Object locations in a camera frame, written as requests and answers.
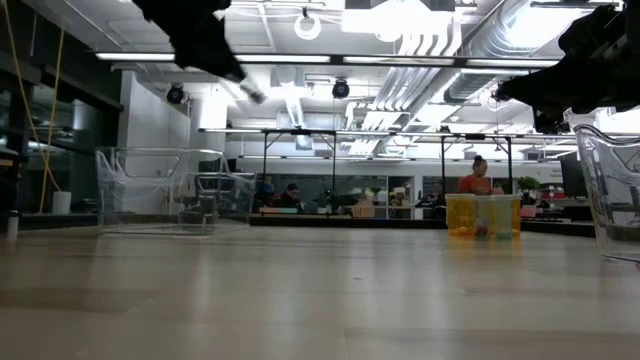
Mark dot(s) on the small grey cylinder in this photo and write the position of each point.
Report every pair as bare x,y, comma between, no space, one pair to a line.
12,227

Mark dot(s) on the black round ceiling spotlight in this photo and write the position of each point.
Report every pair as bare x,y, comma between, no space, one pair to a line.
340,89
175,94

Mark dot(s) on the black metal gantry frame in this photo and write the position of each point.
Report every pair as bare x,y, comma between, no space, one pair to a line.
475,136
300,132

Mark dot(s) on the black aluminium table frame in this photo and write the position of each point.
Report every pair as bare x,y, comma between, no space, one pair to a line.
350,222

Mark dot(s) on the potted green plant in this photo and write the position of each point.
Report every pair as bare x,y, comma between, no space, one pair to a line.
528,184

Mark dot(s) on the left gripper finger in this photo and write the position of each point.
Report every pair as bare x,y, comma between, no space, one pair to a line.
254,95

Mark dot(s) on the person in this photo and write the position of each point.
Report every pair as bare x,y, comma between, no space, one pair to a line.
264,190
291,192
475,184

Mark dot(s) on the clear plastic bin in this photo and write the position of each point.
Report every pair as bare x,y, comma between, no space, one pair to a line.
150,220
615,200

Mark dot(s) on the brown cardboard box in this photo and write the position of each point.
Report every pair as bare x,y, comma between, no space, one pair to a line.
363,209

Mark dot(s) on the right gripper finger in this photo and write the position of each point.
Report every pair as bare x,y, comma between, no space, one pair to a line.
550,116

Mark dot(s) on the orange pill bottle white cap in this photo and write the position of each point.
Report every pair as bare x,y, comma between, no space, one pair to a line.
460,215

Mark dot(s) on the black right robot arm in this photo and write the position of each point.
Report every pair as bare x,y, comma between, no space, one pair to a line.
600,30

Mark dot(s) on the white cylindrical container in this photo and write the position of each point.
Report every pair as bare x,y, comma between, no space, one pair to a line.
61,204

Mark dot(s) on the long ceiling light bar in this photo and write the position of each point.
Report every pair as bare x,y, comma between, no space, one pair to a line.
280,58

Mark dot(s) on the black monitor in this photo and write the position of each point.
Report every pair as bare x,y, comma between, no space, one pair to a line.
567,175

